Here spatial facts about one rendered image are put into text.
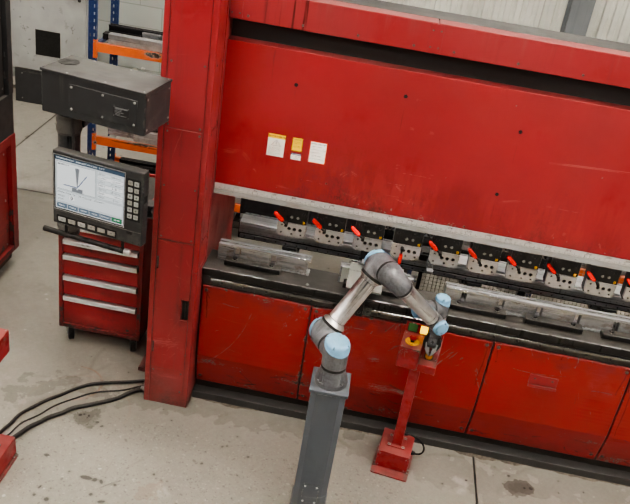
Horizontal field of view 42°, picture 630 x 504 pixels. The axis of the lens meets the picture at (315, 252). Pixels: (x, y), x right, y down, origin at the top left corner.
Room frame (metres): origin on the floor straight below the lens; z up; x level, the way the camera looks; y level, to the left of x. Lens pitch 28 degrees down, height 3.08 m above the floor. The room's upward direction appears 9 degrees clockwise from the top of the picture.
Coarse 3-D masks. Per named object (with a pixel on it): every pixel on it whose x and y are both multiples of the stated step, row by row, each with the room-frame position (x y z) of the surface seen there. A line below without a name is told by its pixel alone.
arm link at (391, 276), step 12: (396, 264) 3.21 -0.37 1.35; (384, 276) 3.16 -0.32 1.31; (396, 276) 3.16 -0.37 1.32; (396, 288) 3.14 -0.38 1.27; (408, 288) 3.15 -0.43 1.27; (408, 300) 3.18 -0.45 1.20; (420, 300) 3.20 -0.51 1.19; (420, 312) 3.21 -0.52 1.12; (432, 312) 3.24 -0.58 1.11; (432, 324) 3.25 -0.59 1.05; (444, 324) 3.25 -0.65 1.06
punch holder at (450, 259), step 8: (432, 240) 3.79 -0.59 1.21; (440, 240) 3.75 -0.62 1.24; (448, 240) 3.75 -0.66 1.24; (456, 240) 3.75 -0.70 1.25; (432, 248) 3.75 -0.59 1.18; (440, 248) 3.75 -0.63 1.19; (448, 248) 3.75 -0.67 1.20; (456, 248) 3.75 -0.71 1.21; (432, 256) 3.75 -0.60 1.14; (448, 256) 3.75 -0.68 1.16; (456, 256) 3.74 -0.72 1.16; (440, 264) 3.75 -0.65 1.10; (448, 264) 3.75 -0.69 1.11; (456, 264) 3.74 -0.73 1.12
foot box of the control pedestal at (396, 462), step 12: (384, 432) 3.55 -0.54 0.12; (384, 444) 3.45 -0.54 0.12; (408, 444) 3.48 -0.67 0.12; (384, 456) 3.40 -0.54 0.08; (396, 456) 3.38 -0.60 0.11; (408, 456) 3.39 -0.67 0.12; (372, 468) 3.37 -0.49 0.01; (384, 468) 3.39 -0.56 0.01; (396, 468) 3.38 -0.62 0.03; (408, 468) 3.41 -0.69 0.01
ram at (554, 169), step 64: (256, 64) 3.82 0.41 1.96; (320, 64) 3.80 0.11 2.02; (384, 64) 3.82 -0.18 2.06; (256, 128) 3.82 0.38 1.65; (320, 128) 3.80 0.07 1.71; (384, 128) 3.78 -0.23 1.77; (448, 128) 3.76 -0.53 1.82; (512, 128) 3.74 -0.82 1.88; (576, 128) 3.72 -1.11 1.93; (320, 192) 3.80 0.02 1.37; (384, 192) 3.78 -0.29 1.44; (448, 192) 3.76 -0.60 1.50; (512, 192) 3.74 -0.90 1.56; (576, 192) 3.72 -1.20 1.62; (576, 256) 3.71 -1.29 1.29
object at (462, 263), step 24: (264, 216) 4.20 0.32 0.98; (264, 240) 4.09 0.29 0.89; (288, 240) 4.08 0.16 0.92; (312, 240) 4.07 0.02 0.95; (384, 240) 4.15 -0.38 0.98; (408, 264) 4.04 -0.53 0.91; (504, 264) 4.09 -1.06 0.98; (528, 288) 4.00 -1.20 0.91; (552, 288) 3.98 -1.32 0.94; (576, 288) 3.98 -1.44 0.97
